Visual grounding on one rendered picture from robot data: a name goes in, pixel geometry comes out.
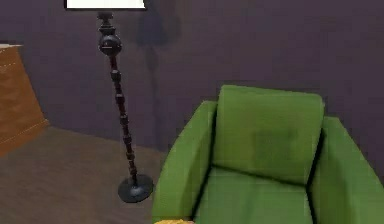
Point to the black floor lamp white shade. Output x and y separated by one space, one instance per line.
115 76

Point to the golden brown bread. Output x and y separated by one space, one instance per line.
173 221

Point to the brown wooden cabinet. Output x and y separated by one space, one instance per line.
15 100

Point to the green armchair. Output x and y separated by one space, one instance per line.
266 140

